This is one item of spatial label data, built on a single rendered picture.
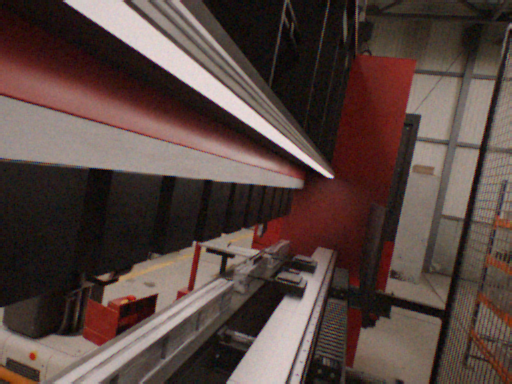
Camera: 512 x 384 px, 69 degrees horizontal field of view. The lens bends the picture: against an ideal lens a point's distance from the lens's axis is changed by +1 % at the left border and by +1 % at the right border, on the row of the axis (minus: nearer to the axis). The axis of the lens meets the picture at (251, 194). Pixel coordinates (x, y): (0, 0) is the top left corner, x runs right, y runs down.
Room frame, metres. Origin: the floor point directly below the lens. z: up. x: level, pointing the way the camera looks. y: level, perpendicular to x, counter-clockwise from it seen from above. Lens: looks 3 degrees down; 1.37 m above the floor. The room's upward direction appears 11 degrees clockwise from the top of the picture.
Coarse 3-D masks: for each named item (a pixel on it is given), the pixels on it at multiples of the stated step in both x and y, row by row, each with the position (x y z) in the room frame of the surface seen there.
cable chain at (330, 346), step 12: (336, 312) 1.01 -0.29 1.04; (324, 324) 0.90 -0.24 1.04; (336, 324) 0.92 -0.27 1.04; (324, 336) 0.82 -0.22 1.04; (336, 336) 0.84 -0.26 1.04; (324, 348) 0.79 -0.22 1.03; (336, 348) 0.77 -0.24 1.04; (324, 360) 0.73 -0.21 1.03; (336, 360) 0.72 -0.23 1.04; (312, 372) 0.71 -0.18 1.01; (324, 372) 0.70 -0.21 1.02; (336, 372) 0.70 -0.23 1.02
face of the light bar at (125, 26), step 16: (80, 0) 0.21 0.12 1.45; (96, 0) 0.21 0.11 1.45; (112, 0) 0.21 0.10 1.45; (96, 16) 0.24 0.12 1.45; (112, 16) 0.23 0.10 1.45; (128, 16) 0.23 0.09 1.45; (128, 32) 0.26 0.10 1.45; (144, 32) 0.25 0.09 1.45; (144, 48) 0.29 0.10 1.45; (160, 48) 0.28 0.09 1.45; (160, 64) 0.32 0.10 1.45; (176, 64) 0.31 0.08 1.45; (192, 80) 0.36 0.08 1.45; (208, 80) 0.35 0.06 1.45; (208, 96) 0.43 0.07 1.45; (224, 96) 0.41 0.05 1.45; (240, 112) 0.50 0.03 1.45; (256, 128) 0.63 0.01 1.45; (288, 144) 0.80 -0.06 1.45; (304, 160) 1.22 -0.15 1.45
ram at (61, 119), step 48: (0, 48) 0.36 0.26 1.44; (48, 48) 0.41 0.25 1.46; (0, 96) 0.36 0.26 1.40; (48, 96) 0.42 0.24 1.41; (96, 96) 0.49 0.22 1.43; (144, 96) 0.59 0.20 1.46; (0, 144) 0.37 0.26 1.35; (48, 144) 0.43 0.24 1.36; (96, 144) 0.50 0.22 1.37; (144, 144) 0.61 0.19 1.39; (192, 144) 0.78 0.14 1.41; (240, 144) 1.09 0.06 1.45
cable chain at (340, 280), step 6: (336, 270) 1.55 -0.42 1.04; (342, 270) 1.57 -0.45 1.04; (348, 270) 1.59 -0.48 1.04; (336, 276) 1.44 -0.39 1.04; (342, 276) 1.46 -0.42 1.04; (336, 282) 1.35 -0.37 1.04; (342, 282) 1.36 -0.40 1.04; (336, 288) 1.30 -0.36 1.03; (342, 288) 1.31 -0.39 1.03; (330, 294) 1.28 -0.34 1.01; (336, 294) 1.28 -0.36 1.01; (342, 294) 1.27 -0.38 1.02
